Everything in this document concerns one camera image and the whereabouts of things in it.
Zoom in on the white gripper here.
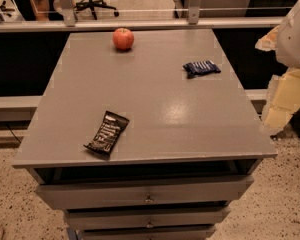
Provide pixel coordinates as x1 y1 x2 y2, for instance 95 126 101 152
255 0 300 135

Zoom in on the black rxbar chocolate wrapper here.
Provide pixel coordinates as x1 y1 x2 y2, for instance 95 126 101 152
85 111 130 157

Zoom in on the blue rxbar blueberry wrapper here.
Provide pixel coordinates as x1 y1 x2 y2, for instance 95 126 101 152
183 60 221 79

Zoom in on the top grey drawer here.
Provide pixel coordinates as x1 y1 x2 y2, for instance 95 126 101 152
36 175 253 210

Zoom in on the grey drawer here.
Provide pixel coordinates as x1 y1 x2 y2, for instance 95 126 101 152
81 225 215 240
65 206 230 230
36 175 253 210

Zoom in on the grey drawer cabinet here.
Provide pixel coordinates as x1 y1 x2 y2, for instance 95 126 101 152
11 28 279 240

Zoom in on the red apple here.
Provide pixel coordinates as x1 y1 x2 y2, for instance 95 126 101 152
112 28 134 51

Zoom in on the middle grey drawer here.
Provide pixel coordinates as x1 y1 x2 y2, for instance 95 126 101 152
65 206 230 230

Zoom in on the bottom grey drawer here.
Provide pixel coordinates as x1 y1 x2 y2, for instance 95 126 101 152
81 225 215 240

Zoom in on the black office chair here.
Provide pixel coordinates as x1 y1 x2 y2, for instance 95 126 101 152
74 0 119 19

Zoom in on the grey metal railing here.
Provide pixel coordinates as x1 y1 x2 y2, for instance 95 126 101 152
0 0 284 33

